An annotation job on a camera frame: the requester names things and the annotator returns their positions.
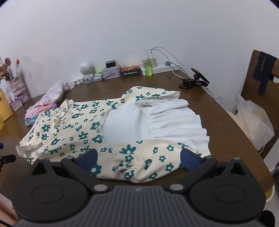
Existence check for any cream floral green dress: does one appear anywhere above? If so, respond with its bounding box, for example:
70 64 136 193
16 87 210 183

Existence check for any yellow mug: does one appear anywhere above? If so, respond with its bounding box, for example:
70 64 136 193
0 115 5 130

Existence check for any yellow thermos jug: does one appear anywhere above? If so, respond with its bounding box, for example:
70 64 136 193
0 88 13 121

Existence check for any pink blue folded garment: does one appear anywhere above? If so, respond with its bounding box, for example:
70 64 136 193
25 104 57 126

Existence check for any purple tissue box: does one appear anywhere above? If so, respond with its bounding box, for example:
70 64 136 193
9 98 23 112

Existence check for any white plastic bag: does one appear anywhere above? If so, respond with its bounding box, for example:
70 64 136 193
236 95 275 151

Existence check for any pink floral white garment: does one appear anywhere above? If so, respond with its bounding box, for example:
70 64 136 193
33 81 74 107

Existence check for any green white small box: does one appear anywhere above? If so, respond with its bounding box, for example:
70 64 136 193
93 71 103 82

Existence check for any black phone holder clamp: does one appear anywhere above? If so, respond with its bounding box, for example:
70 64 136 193
178 68 210 89

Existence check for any pink rose bouquet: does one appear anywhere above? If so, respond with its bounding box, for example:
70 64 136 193
0 58 20 81

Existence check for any grey tin box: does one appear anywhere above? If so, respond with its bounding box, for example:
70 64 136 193
102 65 121 80

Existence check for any white astronaut figurine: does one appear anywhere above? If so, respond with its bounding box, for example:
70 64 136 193
80 61 95 84

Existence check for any small black box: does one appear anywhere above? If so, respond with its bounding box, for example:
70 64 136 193
105 60 116 69

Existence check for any dark red tea box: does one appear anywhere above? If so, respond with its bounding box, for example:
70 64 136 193
120 66 141 78

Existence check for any wooden chair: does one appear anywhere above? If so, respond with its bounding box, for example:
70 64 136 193
241 50 278 158

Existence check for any green spray bottle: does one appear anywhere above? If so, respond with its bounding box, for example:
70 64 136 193
144 52 152 77

